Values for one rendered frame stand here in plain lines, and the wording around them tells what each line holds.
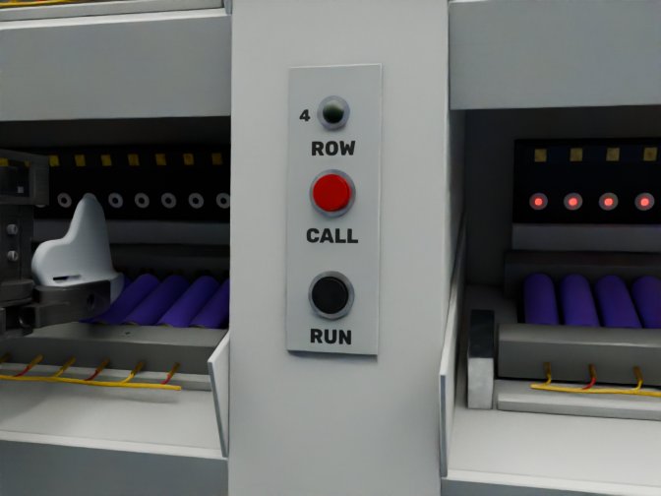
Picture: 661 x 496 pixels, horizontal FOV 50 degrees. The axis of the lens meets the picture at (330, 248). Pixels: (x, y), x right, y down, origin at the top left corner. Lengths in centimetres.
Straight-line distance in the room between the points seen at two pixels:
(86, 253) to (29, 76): 9
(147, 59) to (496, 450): 24
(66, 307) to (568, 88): 24
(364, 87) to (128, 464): 20
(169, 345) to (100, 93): 13
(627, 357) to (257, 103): 21
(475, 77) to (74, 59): 19
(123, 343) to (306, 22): 19
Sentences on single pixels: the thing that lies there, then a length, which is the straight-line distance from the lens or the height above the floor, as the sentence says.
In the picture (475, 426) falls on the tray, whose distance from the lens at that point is 34.
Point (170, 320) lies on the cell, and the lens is 41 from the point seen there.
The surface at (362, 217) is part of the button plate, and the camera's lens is 30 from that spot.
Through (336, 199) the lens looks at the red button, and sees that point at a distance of 30.
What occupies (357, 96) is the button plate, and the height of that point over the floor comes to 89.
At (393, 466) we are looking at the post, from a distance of 31.
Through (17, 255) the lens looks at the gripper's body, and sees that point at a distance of 35.
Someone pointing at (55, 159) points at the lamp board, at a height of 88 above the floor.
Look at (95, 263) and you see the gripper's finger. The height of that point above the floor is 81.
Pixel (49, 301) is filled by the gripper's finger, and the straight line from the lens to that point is 34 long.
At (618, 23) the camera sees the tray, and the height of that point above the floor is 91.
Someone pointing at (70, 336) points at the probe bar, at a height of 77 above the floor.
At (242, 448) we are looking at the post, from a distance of 33.
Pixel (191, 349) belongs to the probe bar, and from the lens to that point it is 38.
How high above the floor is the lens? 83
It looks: 1 degrees down
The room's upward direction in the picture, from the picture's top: 1 degrees clockwise
